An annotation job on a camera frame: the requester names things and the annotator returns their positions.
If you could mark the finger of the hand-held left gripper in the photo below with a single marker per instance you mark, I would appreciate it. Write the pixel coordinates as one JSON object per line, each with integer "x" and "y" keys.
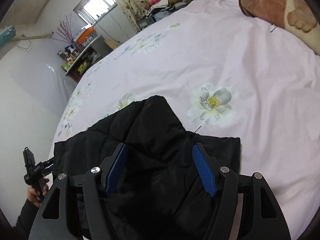
{"x": 47, "y": 167}

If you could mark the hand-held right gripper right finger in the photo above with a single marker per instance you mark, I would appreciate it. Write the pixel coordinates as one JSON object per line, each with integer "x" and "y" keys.
{"x": 203, "y": 171}

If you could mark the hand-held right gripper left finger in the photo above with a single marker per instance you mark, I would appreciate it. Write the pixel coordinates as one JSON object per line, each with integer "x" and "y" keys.
{"x": 116, "y": 171}

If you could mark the black puffer jacket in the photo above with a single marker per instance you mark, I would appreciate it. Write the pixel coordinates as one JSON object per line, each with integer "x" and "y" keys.
{"x": 155, "y": 135}

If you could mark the person's left forearm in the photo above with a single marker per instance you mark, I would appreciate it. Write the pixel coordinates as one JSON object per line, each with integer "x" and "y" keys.
{"x": 26, "y": 222}

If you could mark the pile of clothes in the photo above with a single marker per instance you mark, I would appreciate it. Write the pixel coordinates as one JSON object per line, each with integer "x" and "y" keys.
{"x": 165, "y": 5}

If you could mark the person's left hand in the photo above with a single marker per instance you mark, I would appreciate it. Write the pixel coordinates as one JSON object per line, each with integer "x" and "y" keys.
{"x": 33, "y": 196}

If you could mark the bed with floral sheet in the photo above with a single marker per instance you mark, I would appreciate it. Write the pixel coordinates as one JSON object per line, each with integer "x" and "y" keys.
{"x": 200, "y": 67}

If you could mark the cluttered shelf unit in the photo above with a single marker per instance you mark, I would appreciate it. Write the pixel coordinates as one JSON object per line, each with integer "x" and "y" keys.
{"x": 82, "y": 57}

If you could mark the teal covered air conditioner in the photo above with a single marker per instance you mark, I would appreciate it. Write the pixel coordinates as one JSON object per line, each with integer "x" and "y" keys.
{"x": 7, "y": 37}

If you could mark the purple flower branches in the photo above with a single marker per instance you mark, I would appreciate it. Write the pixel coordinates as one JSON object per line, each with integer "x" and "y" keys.
{"x": 63, "y": 31}

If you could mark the orange storage box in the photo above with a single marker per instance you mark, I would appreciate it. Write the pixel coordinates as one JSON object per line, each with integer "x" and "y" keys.
{"x": 86, "y": 34}

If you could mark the black cardboard box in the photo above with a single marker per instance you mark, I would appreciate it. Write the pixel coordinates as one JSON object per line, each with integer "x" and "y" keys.
{"x": 143, "y": 23}

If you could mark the window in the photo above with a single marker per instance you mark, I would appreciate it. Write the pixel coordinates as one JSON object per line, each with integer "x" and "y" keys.
{"x": 97, "y": 0}

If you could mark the bear print plush pillow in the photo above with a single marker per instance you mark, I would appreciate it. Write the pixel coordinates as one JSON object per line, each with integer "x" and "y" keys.
{"x": 275, "y": 5}

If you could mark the white wall pipe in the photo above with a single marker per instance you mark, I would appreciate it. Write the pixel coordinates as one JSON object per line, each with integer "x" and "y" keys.
{"x": 32, "y": 37}

